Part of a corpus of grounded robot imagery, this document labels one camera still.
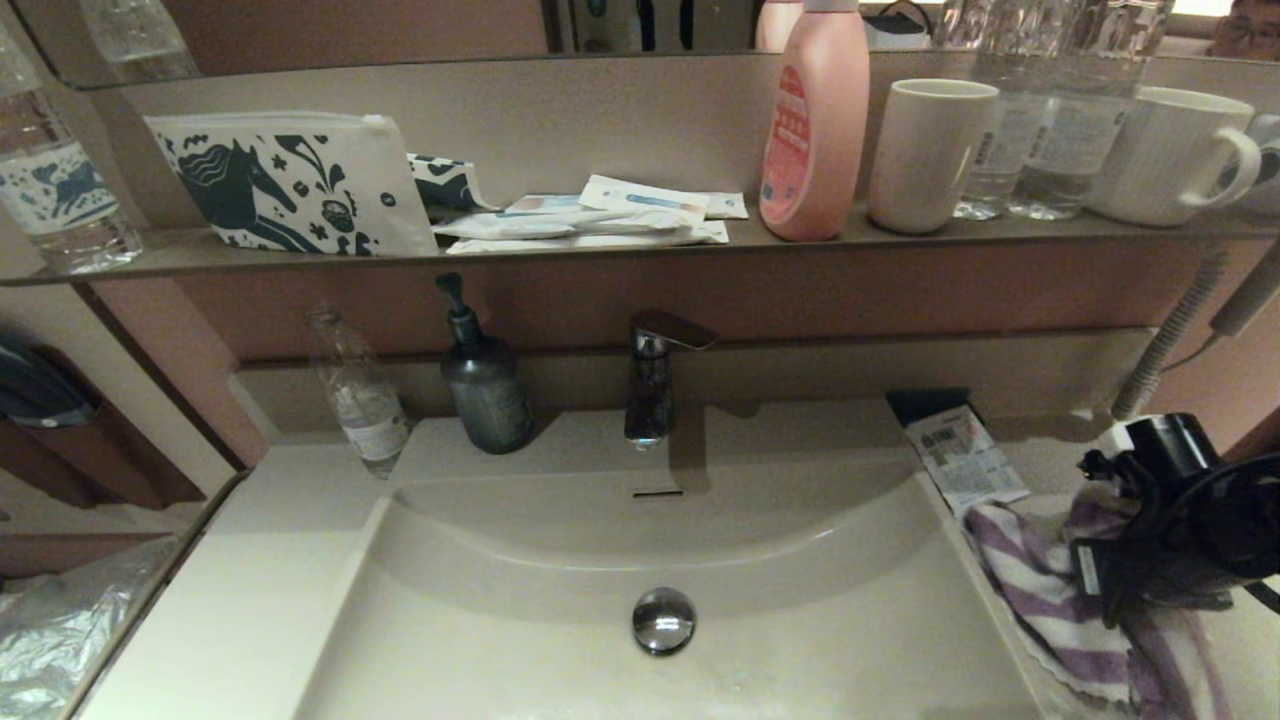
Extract printed paper packet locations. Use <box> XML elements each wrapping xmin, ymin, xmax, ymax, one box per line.
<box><xmin>905</xmin><ymin>405</ymin><xmax>1031</xmax><ymax>518</ymax></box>

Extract brown wooden side shelf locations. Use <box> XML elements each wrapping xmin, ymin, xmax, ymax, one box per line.
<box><xmin>0</xmin><ymin>345</ymin><xmax>208</xmax><ymax>511</ymax></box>

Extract white ceramic sink basin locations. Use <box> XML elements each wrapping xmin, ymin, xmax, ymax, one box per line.
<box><xmin>290</xmin><ymin>400</ymin><xmax>1051</xmax><ymax>720</ymax></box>

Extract crumpled clear plastic bag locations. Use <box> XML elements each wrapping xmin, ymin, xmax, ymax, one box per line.
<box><xmin>0</xmin><ymin>535</ymin><xmax>186</xmax><ymax>720</ymax></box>

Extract pink lotion bottle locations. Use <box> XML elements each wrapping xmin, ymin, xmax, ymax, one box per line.
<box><xmin>757</xmin><ymin>0</ymin><xmax>871</xmax><ymax>242</ymax></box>

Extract purple white striped towel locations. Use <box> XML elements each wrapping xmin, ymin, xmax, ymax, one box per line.
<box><xmin>962</xmin><ymin>480</ymin><xmax>1236</xmax><ymax>720</ymax></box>

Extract grey handset with cord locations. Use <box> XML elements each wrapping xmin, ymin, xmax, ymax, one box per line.
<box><xmin>1160</xmin><ymin>265</ymin><xmax>1280</xmax><ymax>373</ymax></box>

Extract white handleless cup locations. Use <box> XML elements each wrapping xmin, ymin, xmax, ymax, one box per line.
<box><xmin>866</xmin><ymin>78</ymin><xmax>1001</xmax><ymax>235</ymax></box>

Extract white mug with handle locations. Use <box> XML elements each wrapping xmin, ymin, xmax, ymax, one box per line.
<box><xmin>1088</xmin><ymin>86</ymin><xmax>1263</xmax><ymax>227</ymax></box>

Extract grey corrugated hose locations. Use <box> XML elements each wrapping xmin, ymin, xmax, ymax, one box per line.
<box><xmin>1110</xmin><ymin>250</ymin><xmax>1231</xmax><ymax>421</ymax></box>

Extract chrome sink faucet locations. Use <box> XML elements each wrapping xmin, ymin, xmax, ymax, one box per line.
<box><xmin>625</xmin><ymin>310</ymin><xmax>721</xmax><ymax>451</ymax></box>

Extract small clear plastic bottle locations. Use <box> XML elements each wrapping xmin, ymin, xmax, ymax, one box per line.
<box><xmin>305</xmin><ymin>303</ymin><xmax>413</xmax><ymax>479</ymax></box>

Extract small folded printed pouch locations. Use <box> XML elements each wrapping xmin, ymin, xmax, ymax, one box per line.
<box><xmin>407</xmin><ymin>152</ymin><xmax>498</xmax><ymax>223</ymax></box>

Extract brown wall shelf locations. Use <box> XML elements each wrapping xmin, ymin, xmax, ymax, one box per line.
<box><xmin>0</xmin><ymin>205</ymin><xmax>1280</xmax><ymax>288</ymax></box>

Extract long flat white packet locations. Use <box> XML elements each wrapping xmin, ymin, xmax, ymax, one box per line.
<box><xmin>445</xmin><ymin>220</ymin><xmax>731</xmax><ymax>254</ymax></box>

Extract dark blue rounded object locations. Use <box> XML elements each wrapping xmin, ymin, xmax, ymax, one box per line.
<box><xmin>0</xmin><ymin>330</ymin><xmax>96</xmax><ymax>429</ymax></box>

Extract white pouch horse print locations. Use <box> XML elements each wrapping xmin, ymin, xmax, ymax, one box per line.
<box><xmin>143</xmin><ymin>110</ymin><xmax>439</xmax><ymax>257</ymax></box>

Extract water bottle blue label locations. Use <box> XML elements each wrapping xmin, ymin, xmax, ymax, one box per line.
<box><xmin>0</xmin><ymin>30</ymin><xmax>143</xmax><ymax>276</ymax></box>

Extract dark pump soap dispenser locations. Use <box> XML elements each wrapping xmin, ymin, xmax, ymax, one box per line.
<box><xmin>435</xmin><ymin>272</ymin><xmax>536</xmax><ymax>455</ymax></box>

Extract clear water bottle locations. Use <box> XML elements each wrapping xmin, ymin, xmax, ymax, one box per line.
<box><xmin>1008</xmin><ymin>0</ymin><xmax>1176</xmax><ymax>221</ymax></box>
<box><xmin>940</xmin><ymin>0</ymin><xmax>1046</xmax><ymax>221</ymax></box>

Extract wall mirror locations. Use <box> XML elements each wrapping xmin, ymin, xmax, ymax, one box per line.
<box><xmin>0</xmin><ymin>0</ymin><xmax>1280</xmax><ymax>91</ymax></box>

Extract white toothbrush packet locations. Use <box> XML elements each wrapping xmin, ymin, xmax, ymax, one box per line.
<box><xmin>432</xmin><ymin>208</ymin><xmax>701</xmax><ymax>239</ymax></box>

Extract white packet blue print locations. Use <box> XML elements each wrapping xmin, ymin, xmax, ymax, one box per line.
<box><xmin>580</xmin><ymin>175</ymin><xmax>711</xmax><ymax>226</ymax></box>

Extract chrome drain stopper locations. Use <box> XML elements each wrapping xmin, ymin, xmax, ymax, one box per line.
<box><xmin>632</xmin><ymin>587</ymin><xmax>696</xmax><ymax>656</ymax></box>

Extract black flat tray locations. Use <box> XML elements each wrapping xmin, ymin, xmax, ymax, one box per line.
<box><xmin>886</xmin><ymin>388</ymin><xmax>971</xmax><ymax>429</ymax></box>

